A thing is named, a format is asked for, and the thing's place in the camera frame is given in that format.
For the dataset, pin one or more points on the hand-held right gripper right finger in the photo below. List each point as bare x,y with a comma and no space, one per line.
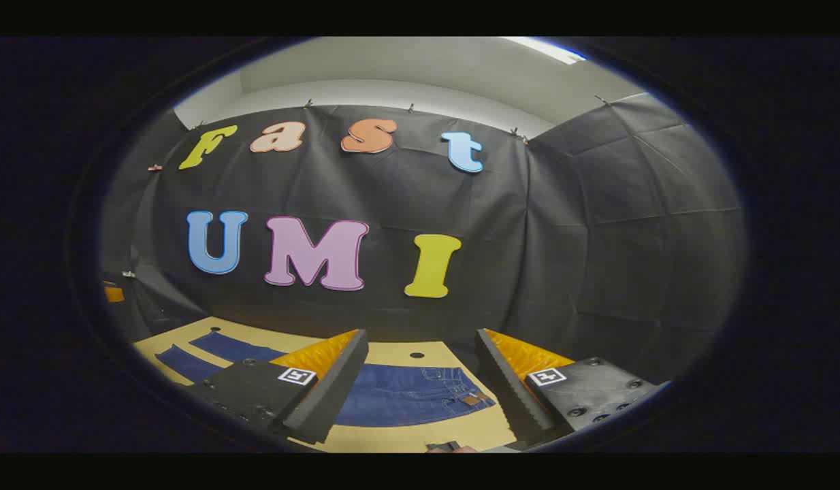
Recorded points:
505,388

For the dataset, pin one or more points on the blue jeans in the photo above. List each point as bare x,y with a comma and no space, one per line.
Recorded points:
406,396

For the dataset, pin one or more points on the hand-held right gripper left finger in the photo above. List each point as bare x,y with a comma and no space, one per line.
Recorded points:
338,381

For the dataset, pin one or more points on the ceiling light strip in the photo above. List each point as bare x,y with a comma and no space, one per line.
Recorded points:
549,50

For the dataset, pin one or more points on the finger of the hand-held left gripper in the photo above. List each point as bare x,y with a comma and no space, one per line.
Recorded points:
114,294

